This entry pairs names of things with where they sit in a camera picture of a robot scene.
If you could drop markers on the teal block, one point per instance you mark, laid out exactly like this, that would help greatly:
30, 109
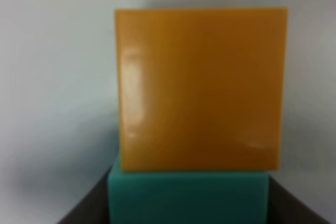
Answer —
191, 197

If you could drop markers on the orange block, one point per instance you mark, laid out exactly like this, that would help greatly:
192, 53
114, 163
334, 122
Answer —
201, 89

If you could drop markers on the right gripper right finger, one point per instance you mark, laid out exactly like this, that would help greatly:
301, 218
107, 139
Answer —
285, 208

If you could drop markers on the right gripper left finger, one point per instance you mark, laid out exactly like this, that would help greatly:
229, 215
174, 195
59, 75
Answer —
93, 208

